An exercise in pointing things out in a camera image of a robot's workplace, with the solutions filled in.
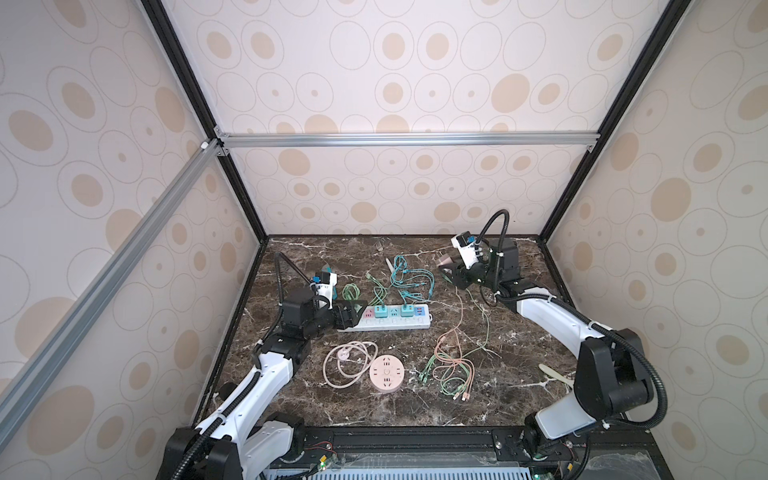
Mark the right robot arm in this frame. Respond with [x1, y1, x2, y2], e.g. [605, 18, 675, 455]
[439, 209, 669, 458]

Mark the teal blue cable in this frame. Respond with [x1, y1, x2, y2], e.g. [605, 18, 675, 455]
[389, 254, 427, 290]

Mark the pink coiled socket cable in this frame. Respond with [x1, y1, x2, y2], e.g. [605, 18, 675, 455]
[322, 340, 379, 389]

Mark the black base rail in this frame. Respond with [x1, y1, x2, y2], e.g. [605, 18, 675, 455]
[157, 424, 673, 480]

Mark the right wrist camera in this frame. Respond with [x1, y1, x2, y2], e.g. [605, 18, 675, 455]
[451, 231, 488, 270]

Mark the dark teal plug adapter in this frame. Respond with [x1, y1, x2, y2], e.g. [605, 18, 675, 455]
[400, 304, 415, 318]

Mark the pink round socket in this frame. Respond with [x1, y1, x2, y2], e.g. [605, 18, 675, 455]
[368, 355, 405, 393]

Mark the left aluminium rail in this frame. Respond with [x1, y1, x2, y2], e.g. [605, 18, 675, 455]
[1, 139, 223, 449]

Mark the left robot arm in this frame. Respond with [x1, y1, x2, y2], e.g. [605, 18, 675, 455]
[157, 267, 368, 479]

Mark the white multicolour power strip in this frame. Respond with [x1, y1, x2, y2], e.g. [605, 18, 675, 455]
[349, 304, 432, 332]

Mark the light green cable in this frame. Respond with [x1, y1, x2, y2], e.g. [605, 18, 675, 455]
[340, 271, 388, 308]

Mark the teal blue plug adapter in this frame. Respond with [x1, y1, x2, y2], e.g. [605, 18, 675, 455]
[374, 305, 389, 319]

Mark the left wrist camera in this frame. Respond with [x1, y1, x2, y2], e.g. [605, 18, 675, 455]
[311, 270, 338, 307]

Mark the aluminium rail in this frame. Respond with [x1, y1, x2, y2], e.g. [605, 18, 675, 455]
[221, 131, 600, 148]
[1, 139, 223, 449]

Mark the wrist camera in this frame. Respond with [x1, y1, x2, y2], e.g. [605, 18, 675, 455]
[311, 270, 338, 307]
[451, 231, 488, 270]

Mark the rear aluminium rail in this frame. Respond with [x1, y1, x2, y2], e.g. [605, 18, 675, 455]
[221, 131, 600, 148]

